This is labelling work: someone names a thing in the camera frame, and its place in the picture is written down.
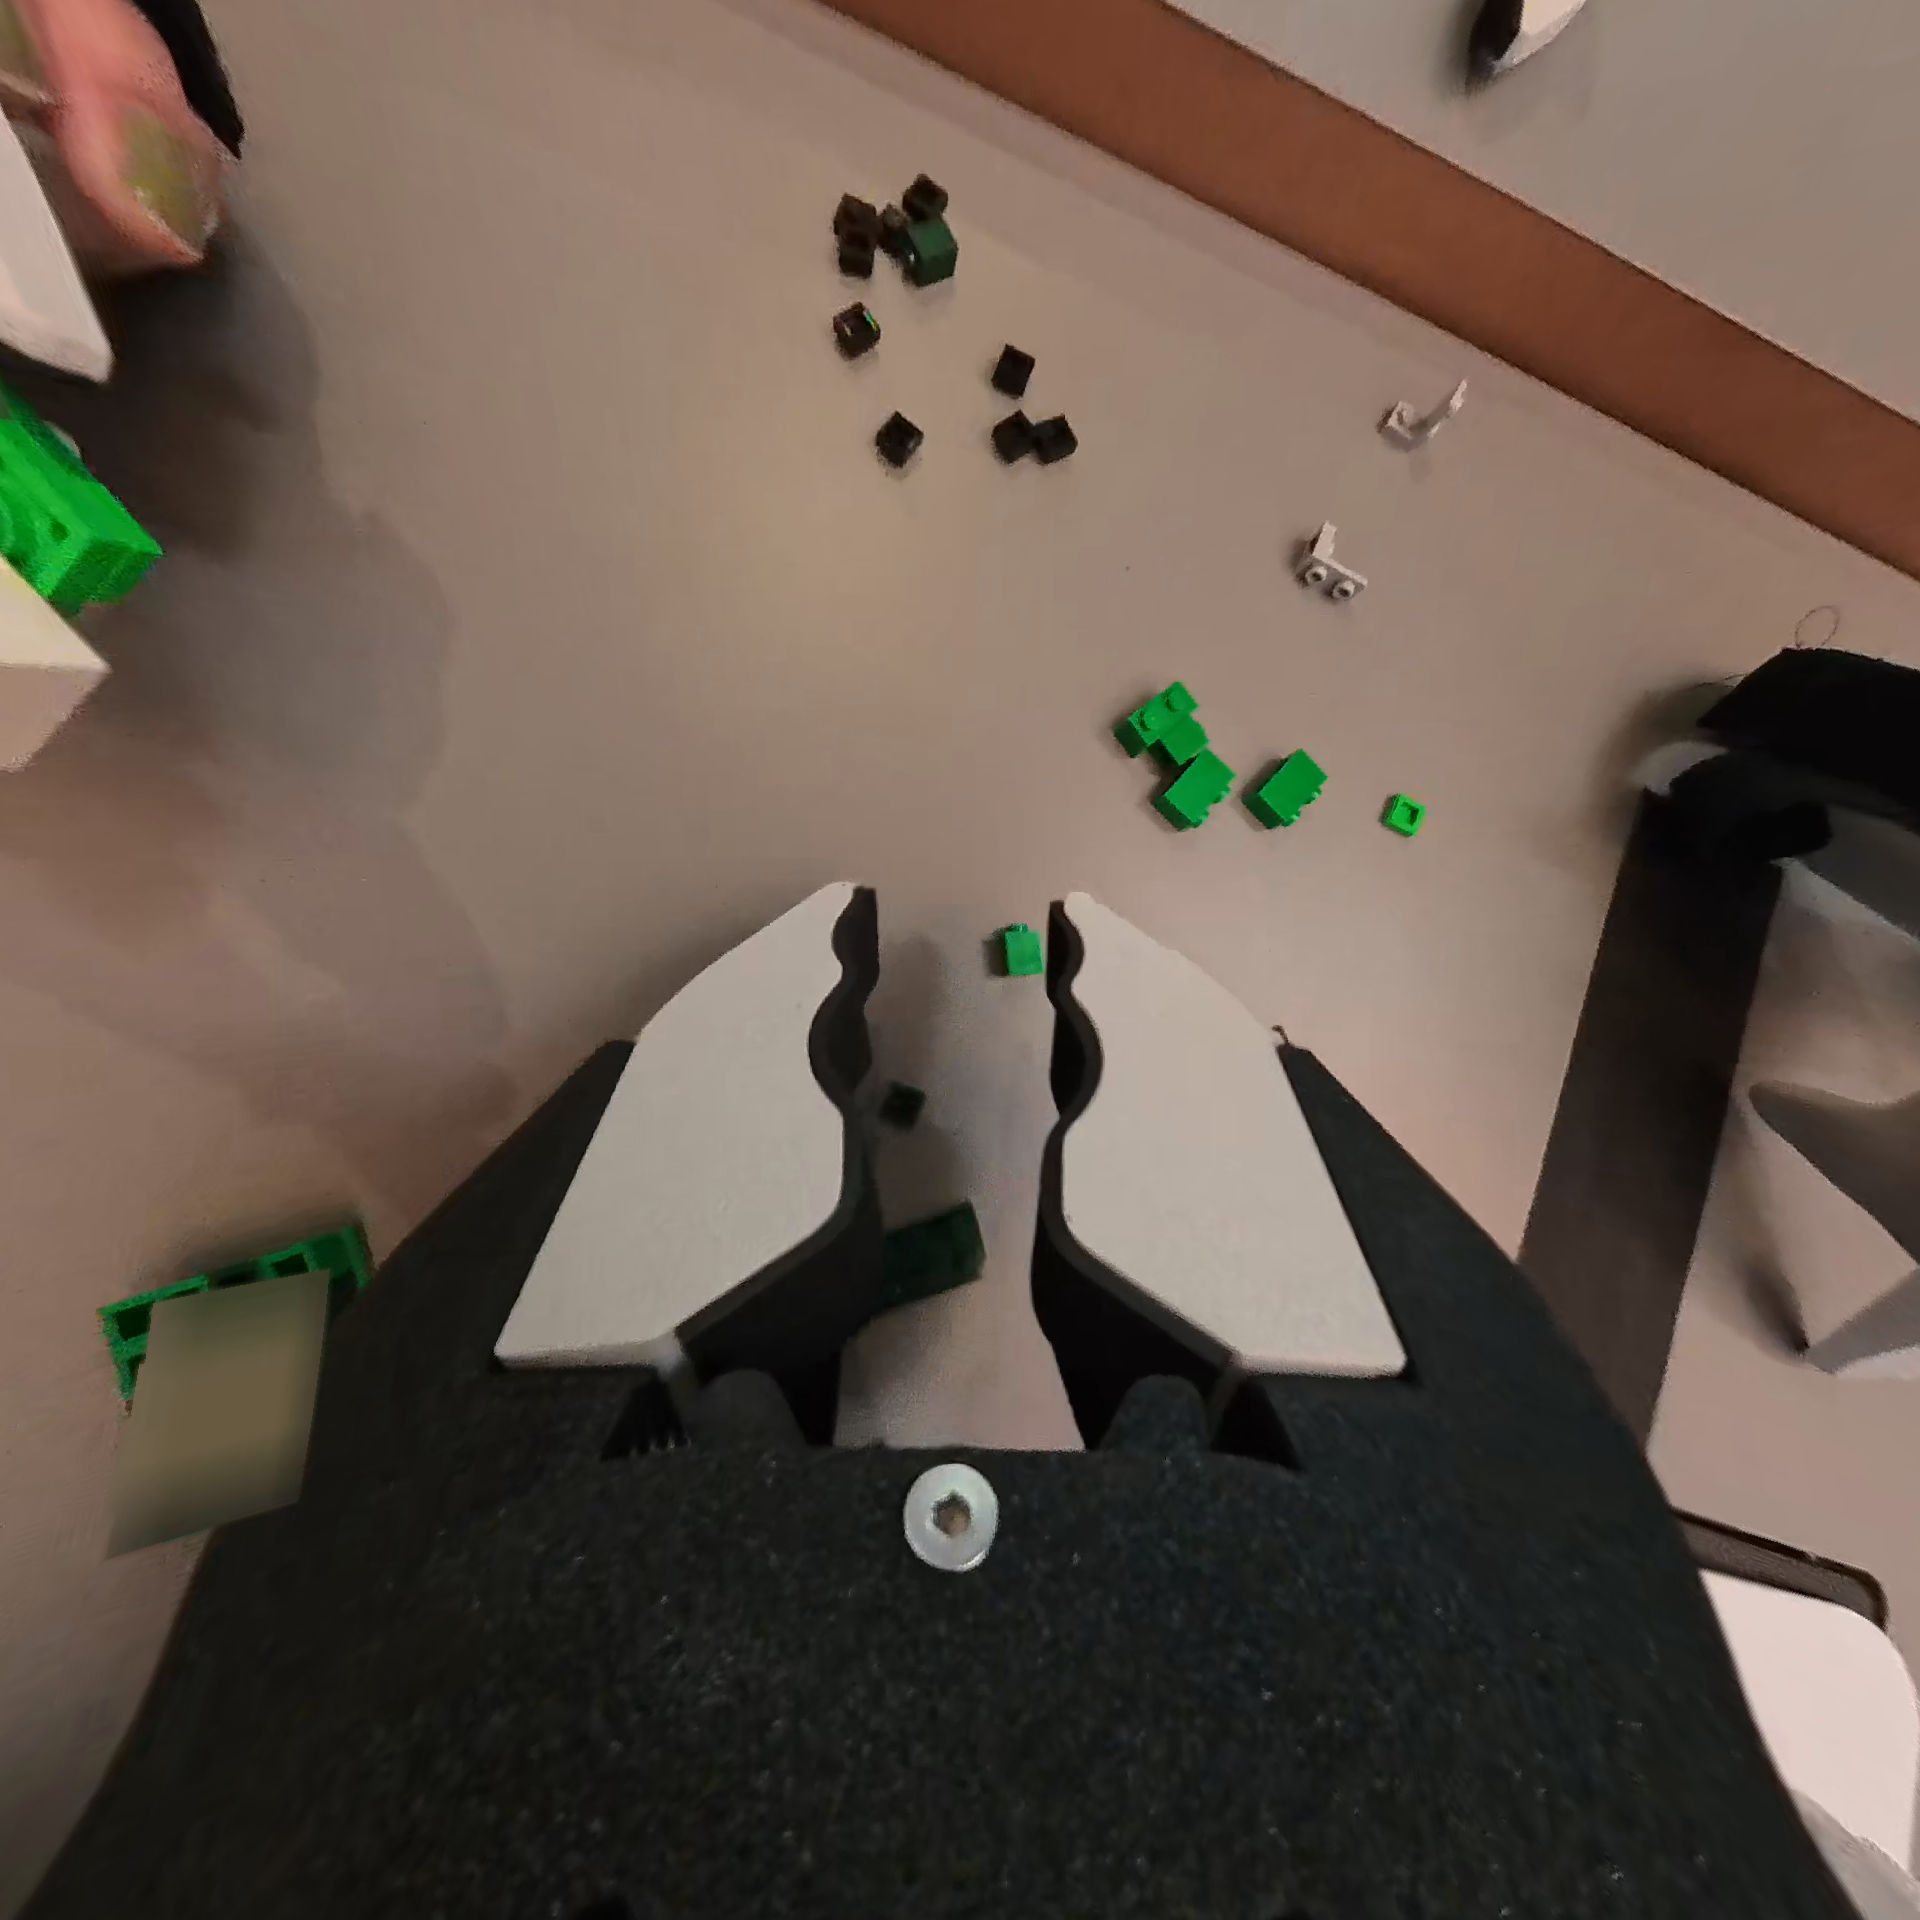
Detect white wedge on black base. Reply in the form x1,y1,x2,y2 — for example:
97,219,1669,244
1467,0,1595,79

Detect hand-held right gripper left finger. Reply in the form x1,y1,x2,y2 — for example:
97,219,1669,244
491,883,887,1375

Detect spare hand-held gripper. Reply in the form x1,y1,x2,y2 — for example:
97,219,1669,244
1516,645,1920,1502

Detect bright green joined lego bricks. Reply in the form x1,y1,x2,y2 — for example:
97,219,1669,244
1114,680,1209,768

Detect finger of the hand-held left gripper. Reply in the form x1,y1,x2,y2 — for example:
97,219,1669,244
0,104,116,379
0,598,109,769

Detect scattered small black lego pieces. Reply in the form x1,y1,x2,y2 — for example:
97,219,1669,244
831,172,1082,472

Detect green lego frame build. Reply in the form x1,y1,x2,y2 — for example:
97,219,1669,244
97,1223,375,1413

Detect pile of dark green lego pieces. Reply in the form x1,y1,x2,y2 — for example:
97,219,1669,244
877,1078,986,1307

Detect green cube lego build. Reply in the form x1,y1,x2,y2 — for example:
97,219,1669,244
0,381,165,616

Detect white device with black rim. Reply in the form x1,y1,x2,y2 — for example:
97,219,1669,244
1681,1507,1920,1862

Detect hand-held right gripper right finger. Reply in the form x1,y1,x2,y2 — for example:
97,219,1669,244
1030,891,1413,1383

